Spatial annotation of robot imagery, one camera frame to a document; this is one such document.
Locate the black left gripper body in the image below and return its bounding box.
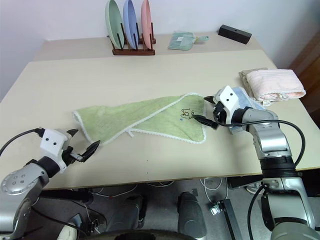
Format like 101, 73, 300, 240
62, 147, 85, 169

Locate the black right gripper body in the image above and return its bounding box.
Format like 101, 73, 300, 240
212, 101, 232, 125

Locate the green terry towel with embroidery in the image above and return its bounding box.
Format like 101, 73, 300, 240
71, 92, 208, 146

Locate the blue folded towel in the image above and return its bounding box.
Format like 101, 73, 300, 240
228, 86, 266, 136

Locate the beige folded towel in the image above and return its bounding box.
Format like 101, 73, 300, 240
238, 67, 271, 108

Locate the pink folded towel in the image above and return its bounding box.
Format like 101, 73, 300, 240
246, 69, 307, 102

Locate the teal folded cloth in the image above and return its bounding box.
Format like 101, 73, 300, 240
167, 30, 210, 51

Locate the black rectangular box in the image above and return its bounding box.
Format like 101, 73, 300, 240
217, 24, 253, 46

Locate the dark rounded robot leg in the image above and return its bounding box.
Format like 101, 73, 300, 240
177, 191, 205, 237
106, 194, 148, 230

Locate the brown wooden plate rack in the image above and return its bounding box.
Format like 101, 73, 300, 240
107, 21, 156, 57

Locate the pink plate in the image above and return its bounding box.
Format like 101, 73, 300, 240
140, 0, 154, 50

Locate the black metal bar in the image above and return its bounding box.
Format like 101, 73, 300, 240
216, 198, 244, 240

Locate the blue plate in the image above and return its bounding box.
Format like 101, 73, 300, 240
122, 0, 139, 50

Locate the green plate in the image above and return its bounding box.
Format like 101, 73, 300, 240
104, 0, 125, 50

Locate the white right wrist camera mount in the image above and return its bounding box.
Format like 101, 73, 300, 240
213, 85, 242, 113

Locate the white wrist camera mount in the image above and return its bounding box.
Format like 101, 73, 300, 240
213, 85, 242, 113
39, 128, 73, 174

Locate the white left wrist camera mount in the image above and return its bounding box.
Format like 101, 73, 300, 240
39, 128, 73, 174

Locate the black table frame beam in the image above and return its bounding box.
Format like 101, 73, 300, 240
41, 187, 94, 204

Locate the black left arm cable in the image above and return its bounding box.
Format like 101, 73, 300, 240
0, 127, 43, 157

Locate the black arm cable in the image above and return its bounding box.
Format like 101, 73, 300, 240
0, 127, 43, 157
216, 118, 306, 232

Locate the white floor cable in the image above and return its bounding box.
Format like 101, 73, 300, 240
199, 176, 229, 200

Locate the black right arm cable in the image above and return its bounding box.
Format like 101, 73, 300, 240
216, 118, 306, 232

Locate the small grey metal bracket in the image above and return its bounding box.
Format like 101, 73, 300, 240
208, 200, 221, 215

